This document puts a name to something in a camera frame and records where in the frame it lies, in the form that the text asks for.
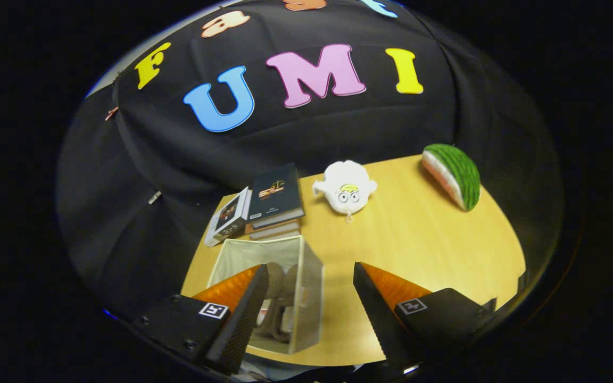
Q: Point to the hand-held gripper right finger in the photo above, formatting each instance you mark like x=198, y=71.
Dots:
x=378, y=314

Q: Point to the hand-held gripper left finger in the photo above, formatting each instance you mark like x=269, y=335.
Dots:
x=237, y=324

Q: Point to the brown fuzzy slipper shoe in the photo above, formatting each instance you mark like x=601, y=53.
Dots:
x=290, y=298
x=273, y=290

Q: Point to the grey fabric storage box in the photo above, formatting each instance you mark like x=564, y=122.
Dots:
x=309, y=298

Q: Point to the brown book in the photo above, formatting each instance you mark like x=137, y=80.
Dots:
x=277, y=232

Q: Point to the white cover book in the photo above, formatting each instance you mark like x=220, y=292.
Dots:
x=228, y=215

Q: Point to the dark hardcover book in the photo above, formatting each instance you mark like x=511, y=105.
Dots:
x=274, y=191

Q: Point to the white plush toy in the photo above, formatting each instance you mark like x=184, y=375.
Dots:
x=346, y=175

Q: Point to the silver cloth clip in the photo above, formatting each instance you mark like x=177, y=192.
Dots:
x=154, y=198

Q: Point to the watermelon slice plush toy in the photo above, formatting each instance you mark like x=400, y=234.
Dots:
x=463, y=170

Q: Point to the black backdrop cloth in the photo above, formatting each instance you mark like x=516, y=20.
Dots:
x=285, y=138

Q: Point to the reddish cloth clip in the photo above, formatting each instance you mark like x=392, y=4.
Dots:
x=111, y=113

